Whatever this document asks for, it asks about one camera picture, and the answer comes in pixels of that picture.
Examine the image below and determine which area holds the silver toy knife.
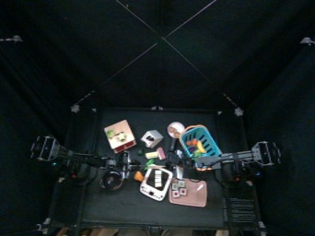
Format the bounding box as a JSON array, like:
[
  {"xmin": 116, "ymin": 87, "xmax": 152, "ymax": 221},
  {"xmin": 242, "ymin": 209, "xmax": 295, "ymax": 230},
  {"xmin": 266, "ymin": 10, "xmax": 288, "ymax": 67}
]
[{"xmin": 173, "ymin": 165, "xmax": 184, "ymax": 181}]

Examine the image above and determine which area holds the white toy sushi roll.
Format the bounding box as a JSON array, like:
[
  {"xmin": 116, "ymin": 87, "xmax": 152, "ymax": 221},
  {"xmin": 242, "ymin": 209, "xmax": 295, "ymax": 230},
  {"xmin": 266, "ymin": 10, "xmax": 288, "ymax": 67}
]
[{"xmin": 153, "ymin": 170, "xmax": 164, "ymax": 188}]

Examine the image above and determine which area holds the pink toy block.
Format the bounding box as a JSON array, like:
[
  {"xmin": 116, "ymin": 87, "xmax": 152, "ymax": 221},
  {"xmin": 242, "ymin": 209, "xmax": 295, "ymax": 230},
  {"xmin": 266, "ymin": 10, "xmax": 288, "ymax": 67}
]
[{"xmin": 156, "ymin": 147, "xmax": 167, "ymax": 161}]

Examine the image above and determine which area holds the yellow toy banana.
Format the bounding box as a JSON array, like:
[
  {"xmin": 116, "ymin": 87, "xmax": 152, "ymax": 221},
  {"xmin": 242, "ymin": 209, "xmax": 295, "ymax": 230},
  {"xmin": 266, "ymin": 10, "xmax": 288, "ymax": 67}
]
[{"xmin": 196, "ymin": 140, "xmax": 208, "ymax": 154}]

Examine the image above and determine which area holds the black toy pan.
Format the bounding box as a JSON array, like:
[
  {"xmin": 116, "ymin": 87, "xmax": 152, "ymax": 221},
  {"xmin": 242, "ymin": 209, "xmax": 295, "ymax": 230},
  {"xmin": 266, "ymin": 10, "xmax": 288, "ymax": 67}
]
[{"xmin": 99, "ymin": 170, "xmax": 125, "ymax": 192}]

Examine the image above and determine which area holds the white tray with black top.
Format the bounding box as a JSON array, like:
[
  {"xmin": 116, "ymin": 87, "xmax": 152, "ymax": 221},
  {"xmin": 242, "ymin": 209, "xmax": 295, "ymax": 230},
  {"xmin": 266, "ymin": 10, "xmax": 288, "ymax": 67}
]
[{"xmin": 139, "ymin": 166, "xmax": 175, "ymax": 202}]

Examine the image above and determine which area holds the white shape sorter cube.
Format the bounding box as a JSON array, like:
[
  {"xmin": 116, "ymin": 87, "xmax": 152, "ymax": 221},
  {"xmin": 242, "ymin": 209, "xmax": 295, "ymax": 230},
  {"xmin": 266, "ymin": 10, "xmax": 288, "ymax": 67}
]
[{"xmin": 140, "ymin": 129, "xmax": 165, "ymax": 149}]

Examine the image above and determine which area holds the blue basket with orange rim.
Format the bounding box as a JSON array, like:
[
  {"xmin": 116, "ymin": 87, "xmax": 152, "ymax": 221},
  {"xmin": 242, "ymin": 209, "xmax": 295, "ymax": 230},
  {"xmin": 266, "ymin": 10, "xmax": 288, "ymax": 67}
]
[{"xmin": 179, "ymin": 124, "xmax": 224, "ymax": 171}]

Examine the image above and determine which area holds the pink and white toy bowl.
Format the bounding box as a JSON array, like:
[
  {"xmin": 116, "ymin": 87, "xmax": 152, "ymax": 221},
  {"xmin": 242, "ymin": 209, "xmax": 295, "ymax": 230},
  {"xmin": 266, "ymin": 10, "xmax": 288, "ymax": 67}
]
[{"xmin": 165, "ymin": 121, "xmax": 187, "ymax": 139}]

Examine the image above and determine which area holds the pink cutting board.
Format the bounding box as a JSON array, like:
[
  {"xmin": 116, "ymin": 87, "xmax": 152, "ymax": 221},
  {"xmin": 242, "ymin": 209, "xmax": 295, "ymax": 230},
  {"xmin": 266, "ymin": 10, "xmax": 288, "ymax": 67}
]
[{"xmin": 167, "ymin": 177, "xmax": 209, "ymax": 208}]

